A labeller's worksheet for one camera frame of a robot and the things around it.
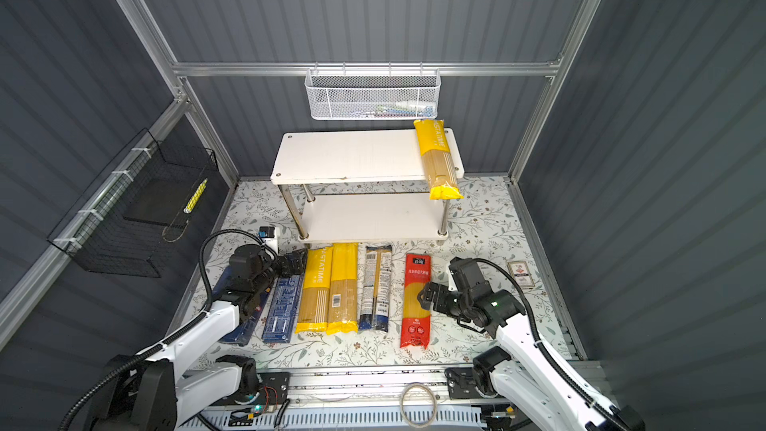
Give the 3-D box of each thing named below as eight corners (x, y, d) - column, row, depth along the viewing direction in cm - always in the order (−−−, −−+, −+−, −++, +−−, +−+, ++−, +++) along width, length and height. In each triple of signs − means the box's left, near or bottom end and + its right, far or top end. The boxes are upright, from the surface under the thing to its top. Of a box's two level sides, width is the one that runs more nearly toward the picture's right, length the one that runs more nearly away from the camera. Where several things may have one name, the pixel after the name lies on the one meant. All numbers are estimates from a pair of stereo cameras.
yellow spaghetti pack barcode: (327, 335, 84) (325, 332, 81) (332, 248, 102) (331, 243, 100) (358, 332, 84) (357, 329, 82) (358, 246, 102) (357, 242, 100)
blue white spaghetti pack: (360, 330, 85) (359, 327, 82) (365, 249, 102) (365, 244, 100) (392, 330, 85) (392, 327, 82) (392, 249, 102) (392, 244, 100)
